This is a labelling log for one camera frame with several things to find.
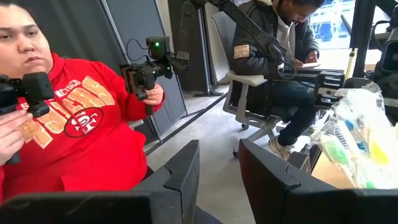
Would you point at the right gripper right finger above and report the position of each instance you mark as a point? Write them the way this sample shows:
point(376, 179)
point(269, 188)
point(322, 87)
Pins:
point(295, 205)

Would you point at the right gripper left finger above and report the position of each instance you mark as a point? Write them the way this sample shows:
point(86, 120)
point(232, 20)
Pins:
point(109, 208)

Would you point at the clear plastic bag pile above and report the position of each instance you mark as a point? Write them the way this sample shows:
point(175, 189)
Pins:
point(350, 124)

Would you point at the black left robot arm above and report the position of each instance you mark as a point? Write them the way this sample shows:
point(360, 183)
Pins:
point(388, 62)

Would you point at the person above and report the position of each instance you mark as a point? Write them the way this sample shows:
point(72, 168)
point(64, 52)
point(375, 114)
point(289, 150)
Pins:
point(258, 46)
point(93, 149)

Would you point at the black box with white labels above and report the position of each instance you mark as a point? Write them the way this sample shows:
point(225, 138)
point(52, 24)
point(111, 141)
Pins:
point(328, 88)

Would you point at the person's right hand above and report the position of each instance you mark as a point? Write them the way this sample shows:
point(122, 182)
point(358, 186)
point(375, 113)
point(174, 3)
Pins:
point(12, 133)

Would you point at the person's hand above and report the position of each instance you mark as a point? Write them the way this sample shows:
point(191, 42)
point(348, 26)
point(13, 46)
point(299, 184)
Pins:
point(154, 95)
point(12, 133)

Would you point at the person's left hand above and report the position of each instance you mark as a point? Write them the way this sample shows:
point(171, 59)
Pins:
point(154, 95)

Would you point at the white office chair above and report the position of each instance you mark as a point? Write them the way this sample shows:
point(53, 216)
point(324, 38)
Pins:
point(245, 93)

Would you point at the white handheld device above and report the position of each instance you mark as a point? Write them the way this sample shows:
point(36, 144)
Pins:
point(311, 65)

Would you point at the dark leaning panel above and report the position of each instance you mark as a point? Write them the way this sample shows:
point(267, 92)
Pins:
point(146, 46)

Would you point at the black aluminium table frame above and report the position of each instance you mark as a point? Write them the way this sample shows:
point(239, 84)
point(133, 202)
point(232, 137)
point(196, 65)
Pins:
point(362, 31)

